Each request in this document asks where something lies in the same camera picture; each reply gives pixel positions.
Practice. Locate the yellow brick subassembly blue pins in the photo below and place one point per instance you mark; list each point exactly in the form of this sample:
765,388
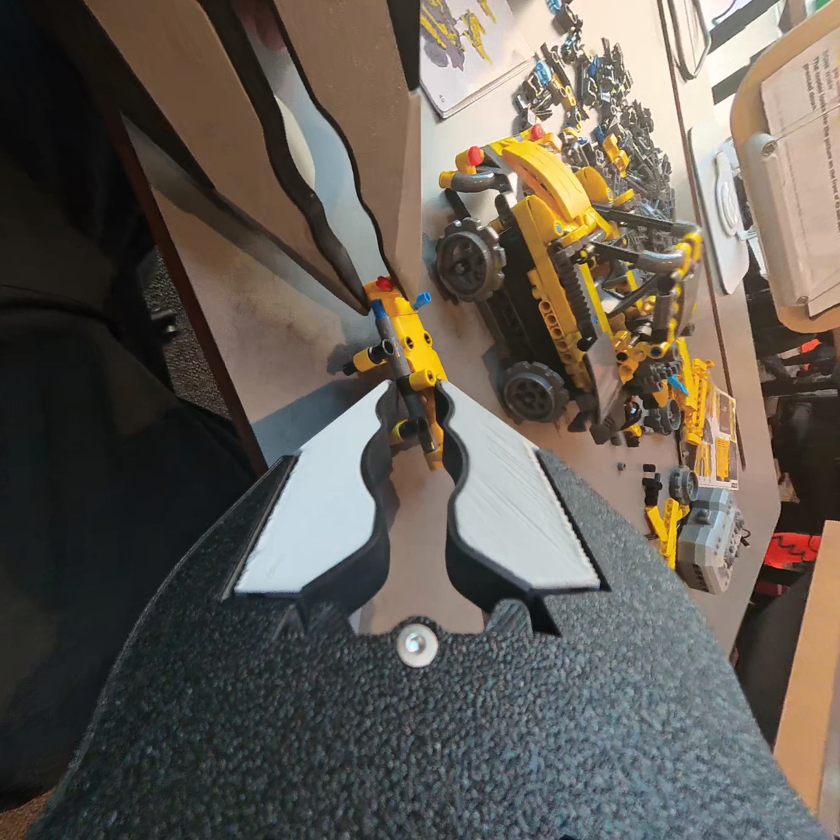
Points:
410,354

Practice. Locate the person's dark clothed body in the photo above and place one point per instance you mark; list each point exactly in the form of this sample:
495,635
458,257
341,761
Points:
65,459

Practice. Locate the yellow connector brick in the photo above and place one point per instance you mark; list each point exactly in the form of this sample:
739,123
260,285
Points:
384,300

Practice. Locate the wooden board with printed sheet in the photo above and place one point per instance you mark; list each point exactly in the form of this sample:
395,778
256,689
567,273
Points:
794,164

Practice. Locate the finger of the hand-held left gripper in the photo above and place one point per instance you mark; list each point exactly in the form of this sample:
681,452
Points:
380,98
216,98

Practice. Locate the grey wheel hub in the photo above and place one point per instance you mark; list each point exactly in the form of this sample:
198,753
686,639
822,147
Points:
684,484

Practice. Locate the yellow beam assembly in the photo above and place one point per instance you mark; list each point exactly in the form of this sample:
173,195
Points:
663,525

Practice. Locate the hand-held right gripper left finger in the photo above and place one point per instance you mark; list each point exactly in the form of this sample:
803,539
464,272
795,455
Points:
315,518

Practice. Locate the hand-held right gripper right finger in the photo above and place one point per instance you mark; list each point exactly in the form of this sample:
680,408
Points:
518,518

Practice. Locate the yellow sticker sheet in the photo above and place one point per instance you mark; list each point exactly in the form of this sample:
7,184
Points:
718,446

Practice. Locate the person's left hand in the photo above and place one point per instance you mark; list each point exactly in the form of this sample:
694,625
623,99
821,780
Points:
262,23

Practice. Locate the cluster of yellow beams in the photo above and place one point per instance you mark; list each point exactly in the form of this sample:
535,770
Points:
697,394

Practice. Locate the grey brick battery box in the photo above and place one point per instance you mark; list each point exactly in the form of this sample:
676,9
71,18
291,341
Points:
709,538

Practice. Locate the brick instruction booklet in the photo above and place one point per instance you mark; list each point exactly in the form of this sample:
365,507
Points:
459,52

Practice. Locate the yellow toy brick car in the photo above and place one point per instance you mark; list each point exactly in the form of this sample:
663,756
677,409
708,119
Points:
558,275

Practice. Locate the blue brick panel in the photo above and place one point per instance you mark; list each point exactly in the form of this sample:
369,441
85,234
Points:
679,384

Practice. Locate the grey desk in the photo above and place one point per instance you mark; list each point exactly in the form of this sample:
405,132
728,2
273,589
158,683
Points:
295,328

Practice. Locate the red black printed bag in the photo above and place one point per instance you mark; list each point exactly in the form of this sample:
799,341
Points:
794,548

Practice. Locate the red brick pin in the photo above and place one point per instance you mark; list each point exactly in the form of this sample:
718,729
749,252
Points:
384,283

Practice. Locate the pile of dark small bricks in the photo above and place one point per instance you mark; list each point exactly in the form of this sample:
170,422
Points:
590,85

